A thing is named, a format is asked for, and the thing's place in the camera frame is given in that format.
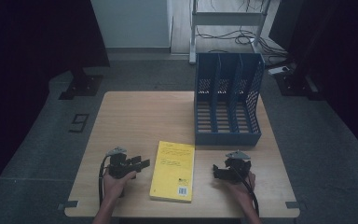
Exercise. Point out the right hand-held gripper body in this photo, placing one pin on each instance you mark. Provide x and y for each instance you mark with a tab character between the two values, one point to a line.
238	168

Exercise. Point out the yellow book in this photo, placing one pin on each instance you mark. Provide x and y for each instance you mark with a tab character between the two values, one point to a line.
172	171

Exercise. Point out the white panel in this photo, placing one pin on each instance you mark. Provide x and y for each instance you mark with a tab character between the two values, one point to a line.
133	23

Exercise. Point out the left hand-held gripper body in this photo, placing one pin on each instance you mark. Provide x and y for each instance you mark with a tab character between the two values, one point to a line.
118	167

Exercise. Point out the white metal stand frame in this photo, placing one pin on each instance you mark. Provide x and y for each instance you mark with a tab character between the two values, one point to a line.
227	18

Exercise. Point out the white power strip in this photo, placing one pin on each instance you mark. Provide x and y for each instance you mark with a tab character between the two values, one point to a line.
278	70

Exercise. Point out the blue file rack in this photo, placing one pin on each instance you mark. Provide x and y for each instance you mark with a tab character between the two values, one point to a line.
228	137

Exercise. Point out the dark curtain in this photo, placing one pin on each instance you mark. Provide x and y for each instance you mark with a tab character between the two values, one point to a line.
338	46
28	46

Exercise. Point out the black stand base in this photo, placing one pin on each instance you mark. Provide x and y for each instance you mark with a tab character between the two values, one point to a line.
295	85
82	87

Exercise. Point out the person's left hand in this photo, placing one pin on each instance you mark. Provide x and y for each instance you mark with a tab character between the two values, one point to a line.
114	187

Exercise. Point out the person's right hand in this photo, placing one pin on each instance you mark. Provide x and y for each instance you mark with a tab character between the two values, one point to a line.
242	190

